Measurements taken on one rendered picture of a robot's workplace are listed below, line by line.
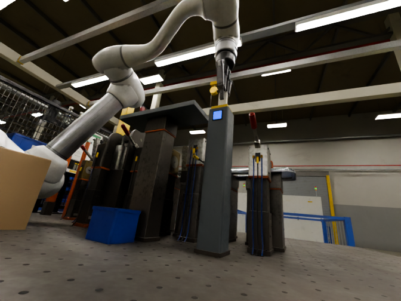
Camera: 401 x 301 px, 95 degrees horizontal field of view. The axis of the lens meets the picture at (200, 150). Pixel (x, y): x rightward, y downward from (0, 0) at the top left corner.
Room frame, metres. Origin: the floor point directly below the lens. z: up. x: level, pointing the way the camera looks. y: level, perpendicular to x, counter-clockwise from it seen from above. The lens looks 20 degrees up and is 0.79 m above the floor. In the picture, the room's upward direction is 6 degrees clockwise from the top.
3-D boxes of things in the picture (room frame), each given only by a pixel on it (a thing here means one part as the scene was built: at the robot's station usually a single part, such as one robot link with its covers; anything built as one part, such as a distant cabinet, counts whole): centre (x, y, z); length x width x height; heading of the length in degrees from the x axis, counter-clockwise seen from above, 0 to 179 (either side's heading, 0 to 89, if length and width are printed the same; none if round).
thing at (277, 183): (0.79, -0.34, 0.84); 0.12 x 0.05 x 0.29; 152
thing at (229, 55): (0.56, -0.06, 1.35); 0.08 x 0.07 x 0.09; 152
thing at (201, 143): (0.78, 0.01, 0.90); 0.13 x 0.08 x 0.41; 152
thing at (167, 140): (0.69, 0.17, 0.92); 0.10 x 0.08 x 0.45; 62
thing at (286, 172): (1.09, 0.19, 1.00); 1.38 x 0.22 x 0.02; 62
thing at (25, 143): (1.23, 1.16, 1.10); 0.30 x 0.17 x 0.13; 157
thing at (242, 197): (9.66, -2.71, 1.22); 2.40 x 0.54 x 2.45; 153
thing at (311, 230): (8.10, -3.99, 1.22); 2.40 x 0.54 x 2.45; 67
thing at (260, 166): (0.65, -0.22, 0.88); 0.12 x 0.07 x 0.36; 152
